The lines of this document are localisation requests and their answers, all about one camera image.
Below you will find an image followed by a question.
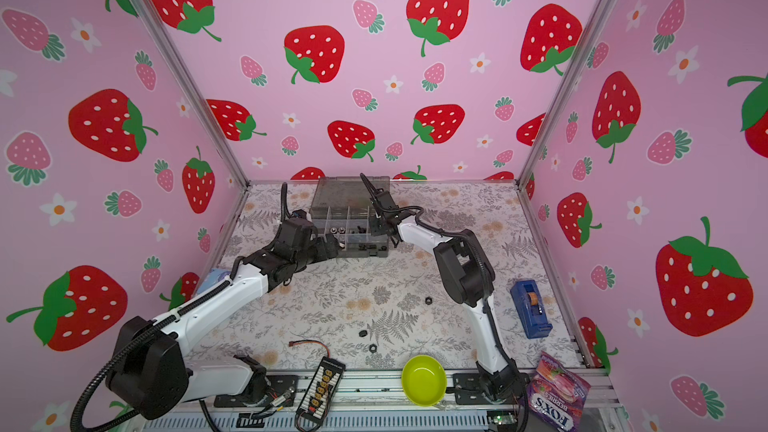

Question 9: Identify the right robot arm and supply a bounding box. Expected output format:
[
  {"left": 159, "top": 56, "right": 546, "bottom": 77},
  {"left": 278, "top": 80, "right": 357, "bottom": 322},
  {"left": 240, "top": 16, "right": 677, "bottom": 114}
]
[{"left": 360, "top": 174, "right": 530, "bottom": 405}]

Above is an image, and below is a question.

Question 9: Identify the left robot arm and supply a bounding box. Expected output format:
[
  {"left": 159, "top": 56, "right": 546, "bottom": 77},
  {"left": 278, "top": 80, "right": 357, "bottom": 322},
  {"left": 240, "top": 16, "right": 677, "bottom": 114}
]
[{"left": 70, "top": 207, "right": 343, "bottom": 431}]

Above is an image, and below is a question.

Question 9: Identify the grey compartment organizer box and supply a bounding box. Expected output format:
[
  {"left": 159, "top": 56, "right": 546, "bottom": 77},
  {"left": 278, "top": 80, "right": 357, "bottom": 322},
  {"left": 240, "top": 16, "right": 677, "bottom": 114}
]
[{"left": 309, "top": 177, "right": 389, "bottom": 259}]

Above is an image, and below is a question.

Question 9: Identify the blue tissue pack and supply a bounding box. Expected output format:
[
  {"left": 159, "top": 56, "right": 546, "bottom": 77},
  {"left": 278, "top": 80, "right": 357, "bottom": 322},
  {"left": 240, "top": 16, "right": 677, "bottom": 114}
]
[{"left": 195, "top": 268, "right": 230, "bottom": 296}]

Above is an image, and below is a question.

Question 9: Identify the black battery charger board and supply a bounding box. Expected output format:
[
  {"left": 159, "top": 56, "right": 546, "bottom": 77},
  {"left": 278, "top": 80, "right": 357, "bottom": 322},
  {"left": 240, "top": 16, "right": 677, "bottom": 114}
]
[{"left": 294, "top": 357, "right": 346, "bottom": 431}]

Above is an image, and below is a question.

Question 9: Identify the blue box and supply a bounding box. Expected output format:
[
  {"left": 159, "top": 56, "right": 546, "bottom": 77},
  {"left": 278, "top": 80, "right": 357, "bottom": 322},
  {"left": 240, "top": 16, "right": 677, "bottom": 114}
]
[{"left": 510, "top": 279, "right": 553, "bottom": 339}]

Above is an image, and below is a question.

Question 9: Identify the lime green bowl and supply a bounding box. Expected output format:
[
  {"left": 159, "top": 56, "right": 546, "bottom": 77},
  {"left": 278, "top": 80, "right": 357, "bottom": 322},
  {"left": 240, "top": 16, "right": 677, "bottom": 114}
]
[{"left": 401, "top": 355, "right": 447, "bottom": 407}]

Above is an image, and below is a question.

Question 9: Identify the purple Fox's candy bag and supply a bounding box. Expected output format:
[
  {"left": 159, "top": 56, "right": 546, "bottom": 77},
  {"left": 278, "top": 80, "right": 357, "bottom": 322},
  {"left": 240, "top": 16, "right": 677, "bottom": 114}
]
[{"left": 527, "top": 352, "right": 591, "bottom": 432}]

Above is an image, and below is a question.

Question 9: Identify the red black wire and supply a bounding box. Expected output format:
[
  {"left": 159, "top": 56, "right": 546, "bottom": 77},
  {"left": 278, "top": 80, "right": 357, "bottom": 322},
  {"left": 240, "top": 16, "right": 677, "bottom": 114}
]
[{"left": 289, "top": 340, "right": 331, "bottom": 360}]

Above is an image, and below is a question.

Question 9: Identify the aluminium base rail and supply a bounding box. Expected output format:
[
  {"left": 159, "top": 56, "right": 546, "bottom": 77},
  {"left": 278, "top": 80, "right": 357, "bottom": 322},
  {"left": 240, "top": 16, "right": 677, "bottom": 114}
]
[{"left": 117, "top": 369, "right": 634, "bottom": 431}]

